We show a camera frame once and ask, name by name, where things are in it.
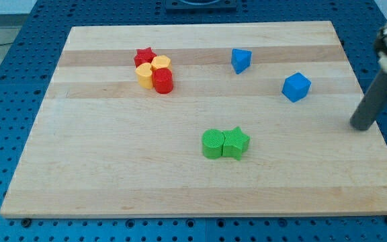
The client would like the wooden board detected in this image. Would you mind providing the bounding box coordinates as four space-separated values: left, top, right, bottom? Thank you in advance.
0 21 387 218

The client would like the blue triangle block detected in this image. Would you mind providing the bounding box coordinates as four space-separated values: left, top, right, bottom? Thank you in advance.
231 48 252 75

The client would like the red cylinder block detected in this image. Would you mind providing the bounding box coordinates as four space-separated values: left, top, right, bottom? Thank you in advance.
153 68 173 94

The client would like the blue cube block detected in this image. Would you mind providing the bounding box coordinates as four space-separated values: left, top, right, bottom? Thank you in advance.
282 73 311 103

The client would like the red star block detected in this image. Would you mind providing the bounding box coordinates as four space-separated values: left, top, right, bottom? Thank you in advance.
134 47 157 67

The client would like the green star block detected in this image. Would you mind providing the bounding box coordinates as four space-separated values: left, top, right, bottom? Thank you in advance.
222 126 250 161

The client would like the green cylinder block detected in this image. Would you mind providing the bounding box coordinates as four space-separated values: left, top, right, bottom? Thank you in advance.
202 129 225 159

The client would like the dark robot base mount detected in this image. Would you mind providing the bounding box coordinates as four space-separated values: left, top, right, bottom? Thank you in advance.
163 0 237 13

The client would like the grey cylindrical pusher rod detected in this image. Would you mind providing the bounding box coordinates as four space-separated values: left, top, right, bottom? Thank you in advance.
349 70 387 131

